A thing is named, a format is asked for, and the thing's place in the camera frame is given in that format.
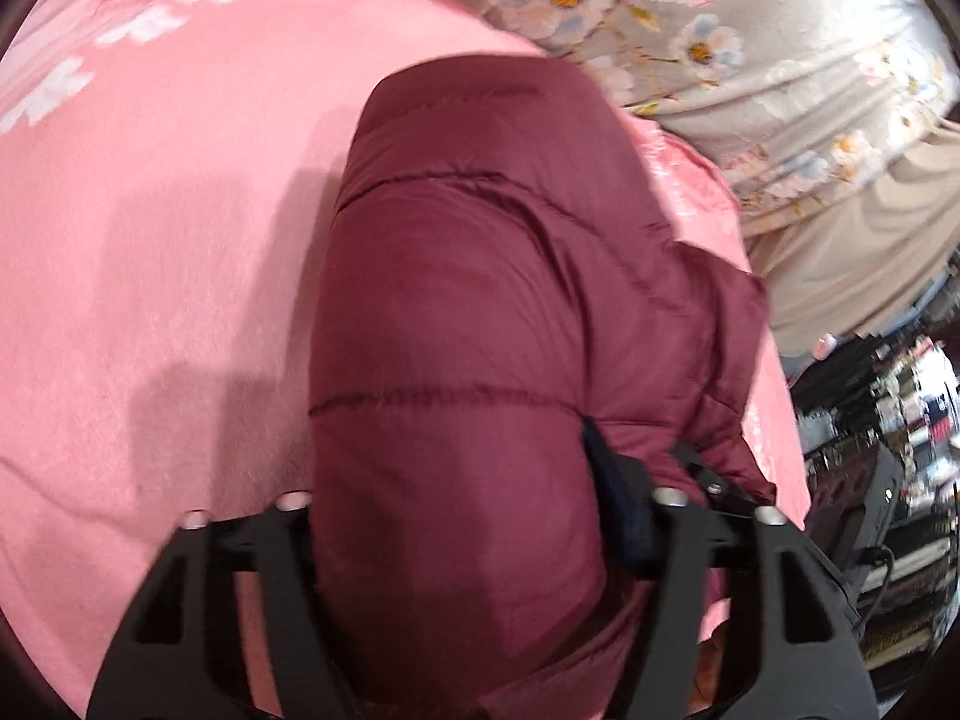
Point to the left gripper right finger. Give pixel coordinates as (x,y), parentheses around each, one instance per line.
(791,647)

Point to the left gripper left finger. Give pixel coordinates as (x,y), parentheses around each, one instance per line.
(178,650)

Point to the beige bed skirt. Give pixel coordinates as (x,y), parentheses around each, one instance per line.
(851,269)

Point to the pink fleece blanket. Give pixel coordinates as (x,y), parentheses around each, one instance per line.
(170,170)

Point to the grey floral bed sheet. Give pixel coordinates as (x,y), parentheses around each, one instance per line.
(799,102)

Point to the maroon puffer jacket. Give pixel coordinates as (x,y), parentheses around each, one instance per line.
(498,274)

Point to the cluttered dark dresser shelf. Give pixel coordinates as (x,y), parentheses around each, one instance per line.
(878,420)

